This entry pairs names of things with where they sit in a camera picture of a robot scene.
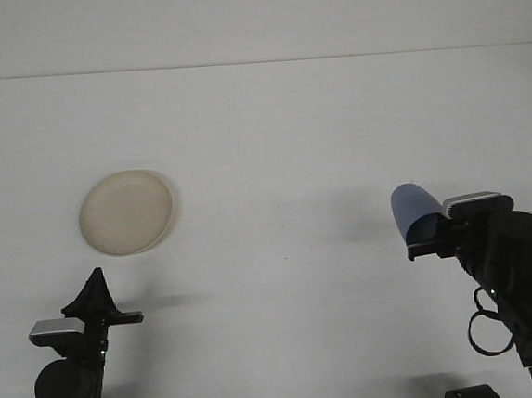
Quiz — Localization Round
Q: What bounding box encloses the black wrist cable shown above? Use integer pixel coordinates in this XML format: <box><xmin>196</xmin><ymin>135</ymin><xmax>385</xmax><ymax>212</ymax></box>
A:
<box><xmin>463</xmin><ymin>283</ymin><xmax>518</xmax><ymax>359</ymax></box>

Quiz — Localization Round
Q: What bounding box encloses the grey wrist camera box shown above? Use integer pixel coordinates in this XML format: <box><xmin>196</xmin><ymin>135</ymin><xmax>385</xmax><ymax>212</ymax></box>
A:
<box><xmin>441</xmin><ymin>189</ymin><xmax>505</xmax><ymax>220</ymax></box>
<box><xmin>26</xmin><ymin>315</ymin><xmax>86</xmax><ymax>349</ymax></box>

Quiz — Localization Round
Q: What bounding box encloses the pale round plate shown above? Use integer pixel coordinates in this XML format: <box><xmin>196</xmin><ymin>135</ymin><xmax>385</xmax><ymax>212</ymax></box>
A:
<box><xmin>74</xmin><ymin>165</ymin><xmax>182</xmax><ymax>262</ymax></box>

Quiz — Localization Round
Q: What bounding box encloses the pale blue cup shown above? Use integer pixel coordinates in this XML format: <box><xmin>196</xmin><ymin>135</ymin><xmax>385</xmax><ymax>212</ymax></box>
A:
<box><xmin>388</xmin><ymin>180</ymin><xmax>446</xmax><ymax>250</ymax></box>

